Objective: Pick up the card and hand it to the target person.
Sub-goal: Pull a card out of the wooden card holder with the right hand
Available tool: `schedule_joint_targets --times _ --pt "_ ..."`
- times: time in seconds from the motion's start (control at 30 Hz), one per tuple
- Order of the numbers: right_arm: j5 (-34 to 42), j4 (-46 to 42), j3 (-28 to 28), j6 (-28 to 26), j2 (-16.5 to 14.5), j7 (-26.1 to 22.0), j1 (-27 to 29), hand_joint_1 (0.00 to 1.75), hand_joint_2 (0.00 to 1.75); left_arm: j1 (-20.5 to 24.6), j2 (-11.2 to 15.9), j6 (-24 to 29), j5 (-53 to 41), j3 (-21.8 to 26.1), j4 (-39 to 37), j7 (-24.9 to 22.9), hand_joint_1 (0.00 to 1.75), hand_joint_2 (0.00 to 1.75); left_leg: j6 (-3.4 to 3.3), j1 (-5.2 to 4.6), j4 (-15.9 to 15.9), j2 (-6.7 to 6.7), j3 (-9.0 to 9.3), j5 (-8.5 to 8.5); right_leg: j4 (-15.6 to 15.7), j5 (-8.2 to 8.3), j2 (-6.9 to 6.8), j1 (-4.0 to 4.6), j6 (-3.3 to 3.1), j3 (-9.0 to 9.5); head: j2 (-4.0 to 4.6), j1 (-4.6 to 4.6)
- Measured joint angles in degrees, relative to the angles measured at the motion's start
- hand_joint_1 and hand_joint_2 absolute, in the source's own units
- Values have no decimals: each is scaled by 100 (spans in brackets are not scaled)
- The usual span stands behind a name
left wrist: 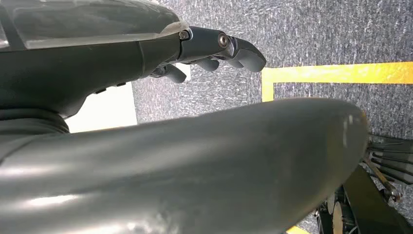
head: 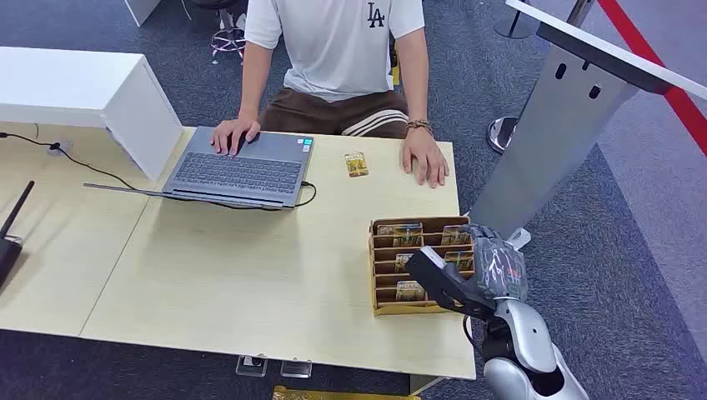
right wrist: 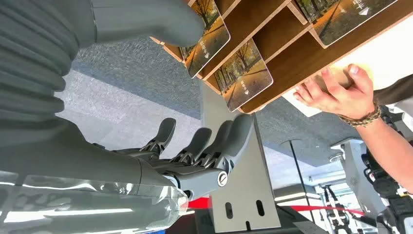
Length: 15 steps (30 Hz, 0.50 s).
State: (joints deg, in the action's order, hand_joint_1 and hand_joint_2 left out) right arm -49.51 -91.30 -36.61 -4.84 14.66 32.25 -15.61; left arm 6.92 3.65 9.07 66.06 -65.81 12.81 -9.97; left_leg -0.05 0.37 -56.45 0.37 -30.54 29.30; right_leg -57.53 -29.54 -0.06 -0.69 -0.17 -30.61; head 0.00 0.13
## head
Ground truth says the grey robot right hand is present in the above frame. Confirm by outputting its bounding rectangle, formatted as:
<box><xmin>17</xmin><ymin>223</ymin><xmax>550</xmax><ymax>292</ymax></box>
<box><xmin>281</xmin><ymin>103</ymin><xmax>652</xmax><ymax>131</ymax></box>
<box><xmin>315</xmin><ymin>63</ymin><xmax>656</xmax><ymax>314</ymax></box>
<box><xmin>468</xmin><ymin>223</ymin><xmax>529</xmax><ymax>303</ymax></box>

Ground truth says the person's left hand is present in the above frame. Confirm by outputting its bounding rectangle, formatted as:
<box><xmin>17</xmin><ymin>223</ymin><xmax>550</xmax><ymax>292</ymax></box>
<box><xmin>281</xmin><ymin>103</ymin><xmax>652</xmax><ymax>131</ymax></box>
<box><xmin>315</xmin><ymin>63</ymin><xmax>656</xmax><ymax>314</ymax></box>
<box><xmin>400</xmin><ymin>127</ymin><xmax>451</xmax><ymax>190</ymax></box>

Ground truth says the person's right hand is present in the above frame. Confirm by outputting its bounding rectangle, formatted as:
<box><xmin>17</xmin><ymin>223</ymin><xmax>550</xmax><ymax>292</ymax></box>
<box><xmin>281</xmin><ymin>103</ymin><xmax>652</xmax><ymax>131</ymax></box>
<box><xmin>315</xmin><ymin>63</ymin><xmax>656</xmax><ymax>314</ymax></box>
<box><xmin>209</xmin><ymin>117</ymin><xmax>262</xmax><ymax>158</ymax></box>

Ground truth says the wooden slotted card holder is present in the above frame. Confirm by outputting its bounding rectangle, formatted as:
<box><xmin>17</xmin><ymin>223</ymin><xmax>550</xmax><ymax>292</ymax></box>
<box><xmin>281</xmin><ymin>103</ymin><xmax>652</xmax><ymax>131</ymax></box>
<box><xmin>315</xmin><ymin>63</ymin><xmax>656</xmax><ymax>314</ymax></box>
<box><xmin>368</xmin><ymin>215</ymin><xmax>477</xmax><ymax>318</ymax></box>

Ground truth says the person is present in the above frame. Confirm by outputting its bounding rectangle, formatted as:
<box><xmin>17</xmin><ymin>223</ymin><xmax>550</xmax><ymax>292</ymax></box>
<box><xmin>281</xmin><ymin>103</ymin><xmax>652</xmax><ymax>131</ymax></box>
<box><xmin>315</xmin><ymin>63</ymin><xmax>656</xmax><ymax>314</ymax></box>
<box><xmin>209</xmin><ymin>0</ymin><xmax>451</xmax><ymax>190</ymax></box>

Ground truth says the grey laptop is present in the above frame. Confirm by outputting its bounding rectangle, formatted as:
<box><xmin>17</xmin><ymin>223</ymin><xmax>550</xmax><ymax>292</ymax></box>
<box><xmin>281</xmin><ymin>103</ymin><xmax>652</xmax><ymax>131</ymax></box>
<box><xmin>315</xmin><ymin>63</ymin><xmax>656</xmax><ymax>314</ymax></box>
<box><xmin>83</xmin><ymin>125</ymin><xmax>316</xmax><ymax>212</ymax></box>

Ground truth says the yellow black object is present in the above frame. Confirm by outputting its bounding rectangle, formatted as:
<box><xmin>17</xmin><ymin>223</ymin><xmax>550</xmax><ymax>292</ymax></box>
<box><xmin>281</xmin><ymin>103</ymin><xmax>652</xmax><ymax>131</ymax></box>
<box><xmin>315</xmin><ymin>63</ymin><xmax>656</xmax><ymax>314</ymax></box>
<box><xmin>389</xmin><ymin>32</ymin><xmax>401</xmax><ymax>88</ymax></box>

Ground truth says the chair with chrome base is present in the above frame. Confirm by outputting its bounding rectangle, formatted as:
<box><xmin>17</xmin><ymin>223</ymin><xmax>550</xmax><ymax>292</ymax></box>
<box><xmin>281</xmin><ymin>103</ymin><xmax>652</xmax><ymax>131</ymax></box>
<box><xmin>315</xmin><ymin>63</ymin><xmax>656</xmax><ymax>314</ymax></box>
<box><xmin>188</xmin><ymin>0</ymin><xmax>249</xmax><ymax>66</ymax></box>

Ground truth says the grey kiosk stand white top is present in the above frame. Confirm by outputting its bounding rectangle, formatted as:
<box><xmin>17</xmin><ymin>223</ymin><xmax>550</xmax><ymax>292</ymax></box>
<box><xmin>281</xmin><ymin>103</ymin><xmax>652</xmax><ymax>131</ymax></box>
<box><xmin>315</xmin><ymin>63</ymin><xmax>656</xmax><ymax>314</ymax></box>
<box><xmin>468</xmin><ymin>0</ymin><xmax>707</xmax><ymax>241</ymax></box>

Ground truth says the white furniture panel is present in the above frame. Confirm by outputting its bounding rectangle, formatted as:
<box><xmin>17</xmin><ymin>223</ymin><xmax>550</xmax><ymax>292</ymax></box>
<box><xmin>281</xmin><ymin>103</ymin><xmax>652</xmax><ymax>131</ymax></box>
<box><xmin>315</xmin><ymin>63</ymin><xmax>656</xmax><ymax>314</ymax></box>
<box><xmin>123</xmin><ymin>0</ymin><xmax>163</xmax><ymax>28</ymax></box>

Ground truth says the white cabinet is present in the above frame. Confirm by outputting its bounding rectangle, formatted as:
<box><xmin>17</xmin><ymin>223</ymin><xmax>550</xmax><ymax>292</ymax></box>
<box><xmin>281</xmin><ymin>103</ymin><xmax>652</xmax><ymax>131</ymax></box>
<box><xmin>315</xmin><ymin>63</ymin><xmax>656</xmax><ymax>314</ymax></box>
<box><xmin>0</xmin><ymin>46</ymin><xmax>184</xmax><ymax>183</ymax></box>

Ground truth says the gold foil sheet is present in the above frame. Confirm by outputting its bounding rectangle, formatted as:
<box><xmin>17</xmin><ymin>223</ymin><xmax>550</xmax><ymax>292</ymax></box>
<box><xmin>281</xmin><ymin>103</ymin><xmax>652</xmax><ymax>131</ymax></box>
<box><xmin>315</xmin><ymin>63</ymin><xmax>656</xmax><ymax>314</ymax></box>
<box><xmin>271</xmin><ymin>385</ymin><xmax>423</xmax><ymax>400</ymax></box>

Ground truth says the clear acrylic holder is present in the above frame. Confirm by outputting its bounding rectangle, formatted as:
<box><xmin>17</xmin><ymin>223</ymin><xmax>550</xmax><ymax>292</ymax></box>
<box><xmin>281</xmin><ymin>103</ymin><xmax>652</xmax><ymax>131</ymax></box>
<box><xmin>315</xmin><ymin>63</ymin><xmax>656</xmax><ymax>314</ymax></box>
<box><xmin>235</xmin><ymin>354</ymin><xmax>269</xmax><ymax>379</ymax></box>
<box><xmin>279</xmin><ymin>357</ymin><xmax>313</xmax><ymax>380</ymax></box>

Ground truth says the red barrier belt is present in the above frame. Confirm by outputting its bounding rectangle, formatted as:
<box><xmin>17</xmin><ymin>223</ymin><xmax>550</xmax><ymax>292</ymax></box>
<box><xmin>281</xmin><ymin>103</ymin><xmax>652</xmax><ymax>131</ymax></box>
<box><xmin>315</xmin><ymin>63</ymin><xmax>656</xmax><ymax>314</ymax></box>
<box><xmin>595</xmin><ymin>0</ymin><xmax>707</xmax><ymax>159</ymax></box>

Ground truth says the black router with antenna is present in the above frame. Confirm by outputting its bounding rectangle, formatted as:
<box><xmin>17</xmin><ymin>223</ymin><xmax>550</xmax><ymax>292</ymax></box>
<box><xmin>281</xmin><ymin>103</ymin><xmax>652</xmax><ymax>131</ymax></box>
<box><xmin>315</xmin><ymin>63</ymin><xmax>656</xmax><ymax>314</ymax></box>
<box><xmin>0</xmin><ymin>180</ymin><xmax>36</xmax><ymax>289</ymax></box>

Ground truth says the brown beaded bracelet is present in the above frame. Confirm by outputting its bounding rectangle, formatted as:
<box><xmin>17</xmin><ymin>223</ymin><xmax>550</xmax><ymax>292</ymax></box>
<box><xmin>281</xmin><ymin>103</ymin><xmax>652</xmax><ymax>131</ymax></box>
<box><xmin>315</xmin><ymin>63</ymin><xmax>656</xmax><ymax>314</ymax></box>
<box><xmin>404</xmin><ymin>118</ymin><xmax>434</xmax><ymax>137</ymax></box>

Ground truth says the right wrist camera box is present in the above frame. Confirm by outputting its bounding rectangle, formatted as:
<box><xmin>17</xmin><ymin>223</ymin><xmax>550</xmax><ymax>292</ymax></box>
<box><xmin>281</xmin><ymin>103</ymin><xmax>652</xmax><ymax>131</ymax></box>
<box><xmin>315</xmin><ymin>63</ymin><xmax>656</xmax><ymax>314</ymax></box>
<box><xmin>404</xmin><ymin>246</ymin><xmax>497</xmax><ymax>323</ymax></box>

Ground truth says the black laptop power cable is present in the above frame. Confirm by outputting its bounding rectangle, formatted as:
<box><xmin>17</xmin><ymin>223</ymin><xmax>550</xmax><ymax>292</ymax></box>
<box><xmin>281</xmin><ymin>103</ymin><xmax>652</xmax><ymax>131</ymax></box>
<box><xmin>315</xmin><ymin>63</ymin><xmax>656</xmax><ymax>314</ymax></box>
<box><xmin>182</xmin><ymin>180</ymin><xmax>318</xmax><ymax>212</ymax></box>

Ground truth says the thin black desk cable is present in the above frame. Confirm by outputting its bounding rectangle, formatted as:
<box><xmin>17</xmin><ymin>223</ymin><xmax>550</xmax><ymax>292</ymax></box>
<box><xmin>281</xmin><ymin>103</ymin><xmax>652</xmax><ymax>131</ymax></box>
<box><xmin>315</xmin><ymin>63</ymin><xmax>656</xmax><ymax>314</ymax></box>
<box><xmin>0</xmin><ymin>131</ymin><xmax>137</xmax><ymax>193</ymax></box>

